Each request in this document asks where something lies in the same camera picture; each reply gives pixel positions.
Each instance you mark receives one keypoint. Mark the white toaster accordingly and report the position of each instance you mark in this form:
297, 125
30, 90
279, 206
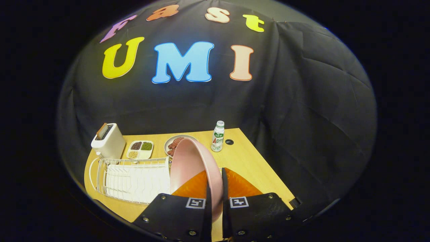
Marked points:
112, 144

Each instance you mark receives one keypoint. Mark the white divided dish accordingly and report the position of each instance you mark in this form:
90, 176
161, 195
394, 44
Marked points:
145, 154

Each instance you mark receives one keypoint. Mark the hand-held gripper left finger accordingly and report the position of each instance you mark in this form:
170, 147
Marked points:
208, 222

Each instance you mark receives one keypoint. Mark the heap of dark red beans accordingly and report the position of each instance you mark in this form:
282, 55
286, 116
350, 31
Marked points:
136, 145

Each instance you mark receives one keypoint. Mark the grey plate with sausages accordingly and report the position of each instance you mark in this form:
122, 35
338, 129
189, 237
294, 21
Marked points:
167, 144

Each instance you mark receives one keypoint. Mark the pile of red sausage pieces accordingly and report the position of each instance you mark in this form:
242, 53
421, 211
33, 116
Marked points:
174, 145

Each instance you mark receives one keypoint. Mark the black backdrop cloth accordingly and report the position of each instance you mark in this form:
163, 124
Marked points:
302, 117

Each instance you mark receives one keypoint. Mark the heap of green beans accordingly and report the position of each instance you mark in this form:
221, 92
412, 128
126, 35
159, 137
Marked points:
146, 146

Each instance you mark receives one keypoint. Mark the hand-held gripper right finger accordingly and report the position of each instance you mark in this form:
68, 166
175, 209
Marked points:
224, 222

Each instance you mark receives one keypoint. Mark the pink plate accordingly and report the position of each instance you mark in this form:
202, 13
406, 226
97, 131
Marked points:
188, 164

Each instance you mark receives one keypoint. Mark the white green label bottle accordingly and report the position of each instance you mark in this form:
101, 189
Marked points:
217, 141

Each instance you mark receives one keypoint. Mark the heap of yellow beans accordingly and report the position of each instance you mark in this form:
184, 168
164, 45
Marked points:
133, 154

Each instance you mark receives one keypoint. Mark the brown toast slice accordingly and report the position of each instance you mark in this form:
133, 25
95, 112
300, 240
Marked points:
100, 131

